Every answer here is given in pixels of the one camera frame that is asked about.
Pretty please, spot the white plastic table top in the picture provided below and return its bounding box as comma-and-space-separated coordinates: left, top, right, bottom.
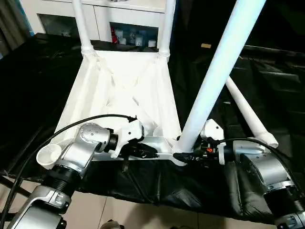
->
35, 49, 191, 170

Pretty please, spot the black table mat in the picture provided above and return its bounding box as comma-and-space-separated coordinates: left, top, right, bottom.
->
0, 32, 305, 225

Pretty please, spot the black long bar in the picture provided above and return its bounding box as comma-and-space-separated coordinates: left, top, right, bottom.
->
244, 45, 305, 57

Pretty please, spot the white glass-door cabinet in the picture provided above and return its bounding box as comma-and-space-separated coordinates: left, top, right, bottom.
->
20, 0, 174, 49

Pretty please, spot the grey curtain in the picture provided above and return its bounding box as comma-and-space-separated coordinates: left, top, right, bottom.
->
0, 0, 33, 58

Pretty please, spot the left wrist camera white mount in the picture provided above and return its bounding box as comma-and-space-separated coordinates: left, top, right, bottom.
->
110, 116, 145, 159

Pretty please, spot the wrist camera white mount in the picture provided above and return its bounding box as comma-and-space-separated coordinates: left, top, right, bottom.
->
200, 119, 226, 166
110, 116, 145, 159

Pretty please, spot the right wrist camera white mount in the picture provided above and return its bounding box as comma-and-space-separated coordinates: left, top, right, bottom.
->
200, 119, 226, 166

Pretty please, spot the black folding table frame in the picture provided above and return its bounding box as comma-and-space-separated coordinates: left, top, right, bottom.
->
0, 170, 31, 196

